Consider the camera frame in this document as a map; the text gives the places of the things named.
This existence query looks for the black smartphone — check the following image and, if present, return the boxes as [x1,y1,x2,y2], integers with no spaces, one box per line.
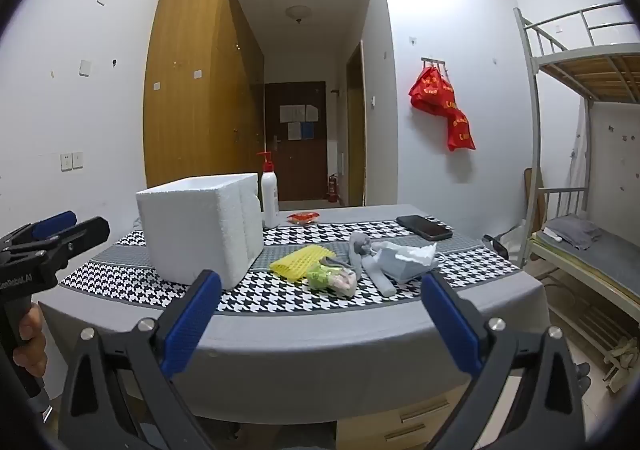
[396,215,453,241]

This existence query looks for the pale slippers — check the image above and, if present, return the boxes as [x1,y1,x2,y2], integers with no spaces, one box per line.
[602,335,638,381]

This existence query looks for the red shopping bag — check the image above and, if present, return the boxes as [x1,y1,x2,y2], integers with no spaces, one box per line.
[445,107,476,152]
[408,66,456,116]

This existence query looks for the wooden table with drawers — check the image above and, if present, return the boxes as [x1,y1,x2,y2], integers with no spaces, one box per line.
[335,382,481,450]

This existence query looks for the green plastic candy bag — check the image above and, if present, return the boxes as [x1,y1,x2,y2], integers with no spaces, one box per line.
[305,264,358,296]

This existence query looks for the white foam box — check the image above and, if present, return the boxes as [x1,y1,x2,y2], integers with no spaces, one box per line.
[136,173,264,291]

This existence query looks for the white sock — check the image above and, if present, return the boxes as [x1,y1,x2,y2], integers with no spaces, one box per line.
[362,255,398,296]

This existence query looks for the person's left hand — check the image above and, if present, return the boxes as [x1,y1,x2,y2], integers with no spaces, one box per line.
[12,302,48,381]

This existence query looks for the wooden boards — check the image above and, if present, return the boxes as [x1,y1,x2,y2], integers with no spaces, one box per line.
[523,167,548,231]

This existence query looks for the blue face mask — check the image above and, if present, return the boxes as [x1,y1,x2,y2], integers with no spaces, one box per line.
[372,240,448,283]

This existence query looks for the wooden wardrobe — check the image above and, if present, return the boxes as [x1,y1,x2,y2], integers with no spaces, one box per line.
[144,0,266,188]

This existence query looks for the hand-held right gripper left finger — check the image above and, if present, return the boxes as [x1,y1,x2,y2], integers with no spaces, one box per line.
[59,270,223,450]

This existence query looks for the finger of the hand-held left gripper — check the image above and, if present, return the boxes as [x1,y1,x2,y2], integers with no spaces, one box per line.
[35,216,111,262]
[0,211,78,247]

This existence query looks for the yellow mesh sponge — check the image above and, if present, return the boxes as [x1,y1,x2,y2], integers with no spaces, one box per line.
[270,244,337,281]

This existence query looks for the dark brown entrance door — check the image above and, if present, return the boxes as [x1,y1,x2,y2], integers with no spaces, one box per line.
[265,81,328,203]

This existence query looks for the black chair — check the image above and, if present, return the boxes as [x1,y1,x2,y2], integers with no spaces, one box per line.
[482,234,510,261]

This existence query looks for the grey folded cloth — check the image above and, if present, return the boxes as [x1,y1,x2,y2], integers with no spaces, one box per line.
[542,215,603,251]

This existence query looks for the metal bunk bed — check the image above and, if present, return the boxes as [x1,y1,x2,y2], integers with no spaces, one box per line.
[514,2,640,381]

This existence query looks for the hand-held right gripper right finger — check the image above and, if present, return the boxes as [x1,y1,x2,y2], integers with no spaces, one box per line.
[421,271,586,450]

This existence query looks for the white pump bottle red cap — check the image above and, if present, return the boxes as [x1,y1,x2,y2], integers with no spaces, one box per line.
[256,151,281,229]

